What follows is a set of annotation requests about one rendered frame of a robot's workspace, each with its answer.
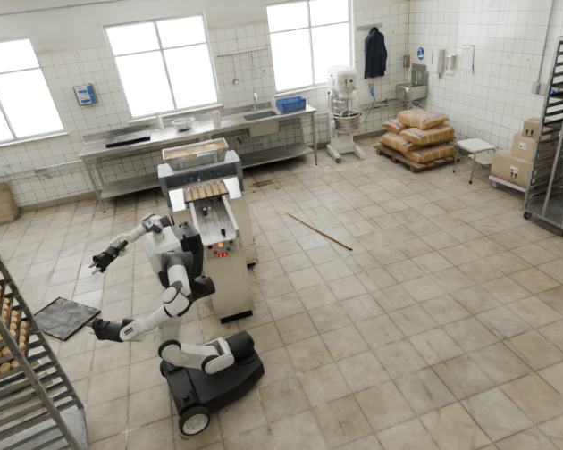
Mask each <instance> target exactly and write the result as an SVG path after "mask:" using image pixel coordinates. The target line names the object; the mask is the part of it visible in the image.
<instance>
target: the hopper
mask: <svg viewBox="0 0 563 450"><path fill-rule="evenodd" d="M212 144H217V145H218V144H223V145H224V147H222V148H217V149H213V150H208V151H204V152H199V153H194V154H186V155H182V156H177V157H173V158H168V159H167V157H166V155H171V154H180V153H182V152H184V151H187V150H188V149H192V150H197V149H199V148H204V146H207V145H212ZM227 149H228V145H227V143H226V142H225V140H224V138H219V139H215V140H210V141H206V142H201V143H196V144H192V145H187V146H178V147H174V148H169V149H164V150H163V154H164V160H165V161H166V162H167V164H168V165H169V166H170V167H171V168H172V170H173V171H177V170H182V169H187V168H191V167H196V166H199V165H204V164H209V163H217V162H221V161H224V160H225V156H226V153H227Z"/></svg>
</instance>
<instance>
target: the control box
mask: <svg viewBox="0 0 563 450"><path fill-rule="evenodd" d="M231 240H232V241H233V243H232V244H229V241H231ZM220 243H222V244H223V246H219V244H220ZM204 246H205V250H206V256H207V260H208V261H209V260H213V259H216V258H220V255H222V257H224V255H226V256H227V255H231V254H237V253H238V248H237V243H236V238H235V236H234V237H227V238H224V239H220V240H215V241H212V242H208V243H204ZM209 246H212V247H213V248H212V249H208V247H209ZM227 247H229V248H230V249H231V250H230V251H227V250H226V248H227ZM214 251H217V254H214ZM225 253H226V254H225Z"/></svg>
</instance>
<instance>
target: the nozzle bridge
mask: <svg viewBox="0 0 563 450"><path fill-rule="evenodd" d="M219 167H220V174H221V177H218V170H219ZM212 169H213V174H214V178H213V179H212V177H211V171H212ZM205 171H206V177H207V180H205V177H204V172H205ZM191 173H192V178H193V183H191V181H190V176H191ZM184 174H185V180H186V183H187V184H186V185H184V182H183V177H184ZM197 174H199V177H200V181H198V180H197ZM242 177H243V172H242V167H241V161H240V159H239V157H238V156H237V154H236V153H235V151H234V150H232V151H228V152H227V153H226V156H225V160H224V161H221V162H213V163H209V164H204V165H199V166H196V167H191V168H187V169H182V170H177V171H173V170H172V168H171V167H170V166H169V165H168V164H162V165H158V178H159V181H160V185H161V188H162V191H163V194H164V197H165V200H166V203H167V206H168V208H169V207H172V199H171V197H170V193H169V192H170V191H174V190H178V189H183V188H190V187H194V186H199V185H203V184H207V183H211V182H216V181H220V180H224V179H232V178H236V179H237V183H238V188H239V191H240V192H241V191H244V186H243V181H242Z"/></svg>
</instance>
